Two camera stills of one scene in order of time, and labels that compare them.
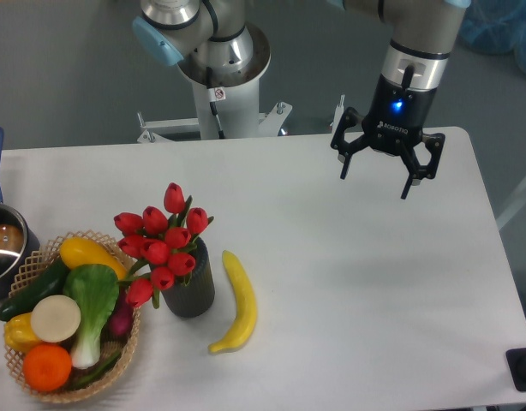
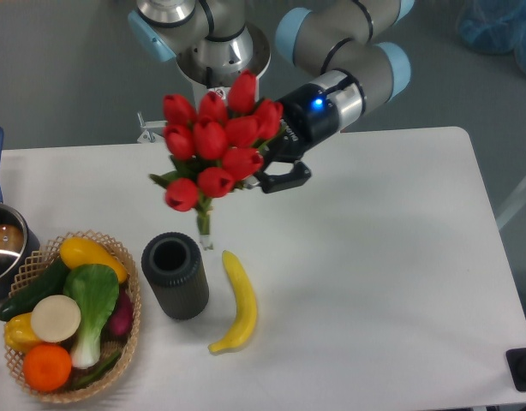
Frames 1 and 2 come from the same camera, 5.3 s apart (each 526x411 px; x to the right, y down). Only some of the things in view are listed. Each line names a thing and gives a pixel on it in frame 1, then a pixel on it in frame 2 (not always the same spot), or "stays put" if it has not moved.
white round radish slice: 56,318 stays put
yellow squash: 78,251 stays put
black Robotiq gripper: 396,119 -> 307,120
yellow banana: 248,307 stays put
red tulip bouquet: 161,241 -> 214,143
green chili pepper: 101,371 stays put
